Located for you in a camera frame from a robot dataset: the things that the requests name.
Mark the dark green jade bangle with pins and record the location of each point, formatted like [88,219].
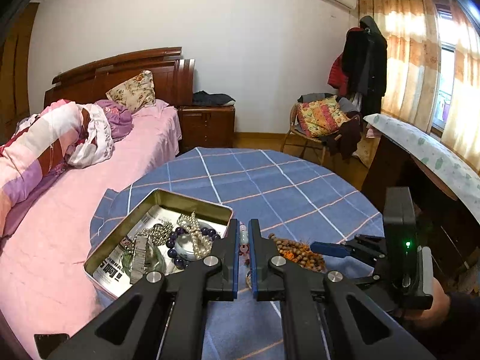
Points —
[154,261]

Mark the purple garment on bed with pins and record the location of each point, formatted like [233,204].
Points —
[119,118]

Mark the desk with patterned cover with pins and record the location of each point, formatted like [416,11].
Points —
[444,189]

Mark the colourful chair cushion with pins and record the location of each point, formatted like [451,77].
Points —
[321,117]

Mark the wooden nightstand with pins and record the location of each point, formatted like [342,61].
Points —
[206,126]

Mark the silver metal watch band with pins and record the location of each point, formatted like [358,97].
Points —
[139,258]

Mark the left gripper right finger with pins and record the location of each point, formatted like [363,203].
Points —
[276,279]

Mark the blue plaid tablecloth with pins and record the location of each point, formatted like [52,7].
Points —
[290,197]

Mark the orange patterned curtain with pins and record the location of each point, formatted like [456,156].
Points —
[411,30]

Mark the hanging coats on rack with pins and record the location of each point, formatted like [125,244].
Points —
[360,72]

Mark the dark clothes on nightstand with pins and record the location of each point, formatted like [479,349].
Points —
[204,99]

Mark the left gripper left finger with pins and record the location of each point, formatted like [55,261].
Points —
[185,296]

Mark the bed with pink sheet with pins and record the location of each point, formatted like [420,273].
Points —
[44,289]

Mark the red tassel charm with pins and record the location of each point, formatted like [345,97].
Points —
[244,252]

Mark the brown wooden wardrobe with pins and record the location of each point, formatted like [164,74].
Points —
[14,72]

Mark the floral pillow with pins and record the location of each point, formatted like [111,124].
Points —
[134,93]

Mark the pink rectangular tin box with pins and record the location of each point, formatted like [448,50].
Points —
[172,201]

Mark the person's right hand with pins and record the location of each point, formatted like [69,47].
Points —
[434,315]

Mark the rattan chair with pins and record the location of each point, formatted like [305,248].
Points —
[343,142]

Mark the pink patchwork quilt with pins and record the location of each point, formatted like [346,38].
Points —
[65,134]

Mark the wooden headboard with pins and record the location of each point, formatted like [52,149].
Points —
[173,77]

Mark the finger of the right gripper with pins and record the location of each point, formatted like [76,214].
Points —
[331,249]

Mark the pale green jade bangle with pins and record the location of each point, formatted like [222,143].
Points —
[188,247]

